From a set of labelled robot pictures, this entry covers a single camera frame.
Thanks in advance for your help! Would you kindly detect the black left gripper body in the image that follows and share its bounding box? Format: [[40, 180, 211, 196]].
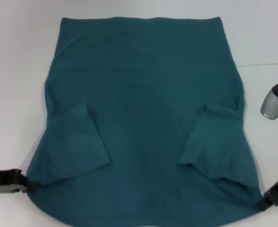
[[0, 168, 26, 196]]

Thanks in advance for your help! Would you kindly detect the teal blue shirt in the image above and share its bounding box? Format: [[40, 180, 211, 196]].
[[25, 16, 266, 227]]

